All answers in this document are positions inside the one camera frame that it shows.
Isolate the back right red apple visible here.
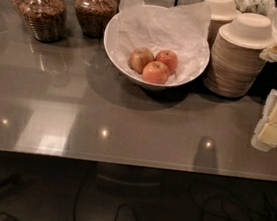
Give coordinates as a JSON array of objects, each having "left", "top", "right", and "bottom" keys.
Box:
[{"left": 155, "top": 49, "right": 178, "bottom": 74}]

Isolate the white ceramic bowl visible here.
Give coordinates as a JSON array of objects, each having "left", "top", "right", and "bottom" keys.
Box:
[{"left": 97, "top": 0, "right": 216, "bottom": 97}]

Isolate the front red-orange apple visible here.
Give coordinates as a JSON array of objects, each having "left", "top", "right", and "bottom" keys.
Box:
[{"left": 142, "top": 61, "right": 169, "bottom": 84}]

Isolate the left red-yellow apple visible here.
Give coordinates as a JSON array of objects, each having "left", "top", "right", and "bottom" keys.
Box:
[{"left": 129, "top": 47, "right": 154, "bottom": 74}]

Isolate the front stack of paper bowls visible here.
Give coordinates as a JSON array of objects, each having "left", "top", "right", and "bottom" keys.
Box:
[{"left": 202, "top": 13, "right": 277, "bottom": 98}]

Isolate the white tissue paper liner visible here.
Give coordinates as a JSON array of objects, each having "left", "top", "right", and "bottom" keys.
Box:
[{"left": 109, "top": 0, "right": 215, "bottom": 90}]

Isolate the middle glass cereal jar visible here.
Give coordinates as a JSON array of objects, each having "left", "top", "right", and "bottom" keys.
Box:
[{"left": 74, "top": 0, "right": 118, "bottom": 39}]

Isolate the glass cereal jar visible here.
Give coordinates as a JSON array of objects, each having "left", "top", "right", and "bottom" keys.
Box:
[
  {"left": 17, "top": 0, "right": 67, "bottom": 43},
  {"left": 74, "top": 0, "right": 118, "bottom": 39}
]

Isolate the front left glass cereal jar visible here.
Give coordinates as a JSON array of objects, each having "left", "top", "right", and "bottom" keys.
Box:
[{"left": 17, "top": 0, "right": 67, "bottom": 43}]

